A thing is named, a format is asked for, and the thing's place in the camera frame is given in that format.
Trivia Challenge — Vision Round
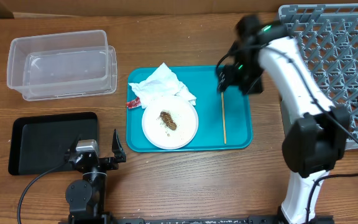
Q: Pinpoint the grey dishwasher rack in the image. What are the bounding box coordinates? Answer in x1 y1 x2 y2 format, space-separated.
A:
278 3 358 138

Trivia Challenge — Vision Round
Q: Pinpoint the brown food scrap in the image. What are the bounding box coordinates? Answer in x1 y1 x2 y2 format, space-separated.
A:
160 111 177 131

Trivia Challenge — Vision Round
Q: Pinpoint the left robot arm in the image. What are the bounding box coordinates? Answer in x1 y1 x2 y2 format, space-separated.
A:
65 131 126 224

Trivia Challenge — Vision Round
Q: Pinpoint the crumpled white paper napkin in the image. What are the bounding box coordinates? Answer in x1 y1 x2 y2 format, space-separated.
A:
129 63 196 109

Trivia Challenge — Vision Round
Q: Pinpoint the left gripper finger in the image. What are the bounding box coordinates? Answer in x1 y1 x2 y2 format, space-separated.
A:
111 129 126 163
63 134 81 161

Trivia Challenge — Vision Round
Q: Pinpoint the red sauce packet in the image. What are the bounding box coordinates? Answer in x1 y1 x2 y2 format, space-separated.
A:
126 97 141 110

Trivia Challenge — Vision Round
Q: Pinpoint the clear plastic storage bin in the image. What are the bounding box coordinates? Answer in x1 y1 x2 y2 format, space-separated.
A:
7 30 112 99

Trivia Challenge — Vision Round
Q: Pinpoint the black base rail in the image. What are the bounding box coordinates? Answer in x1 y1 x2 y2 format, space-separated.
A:
57 214 335 224

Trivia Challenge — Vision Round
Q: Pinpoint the teal serving tray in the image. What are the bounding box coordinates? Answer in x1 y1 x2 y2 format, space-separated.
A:
126 65 253 152

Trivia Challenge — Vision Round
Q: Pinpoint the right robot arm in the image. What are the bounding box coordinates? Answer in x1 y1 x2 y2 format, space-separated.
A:
216 15 350 223

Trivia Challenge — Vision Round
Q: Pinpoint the large white plate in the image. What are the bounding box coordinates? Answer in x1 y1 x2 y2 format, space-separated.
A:
142 96 199 150

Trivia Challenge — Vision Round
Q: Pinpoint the black plastic tray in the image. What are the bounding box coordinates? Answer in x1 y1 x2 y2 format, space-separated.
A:
8 112 99 175

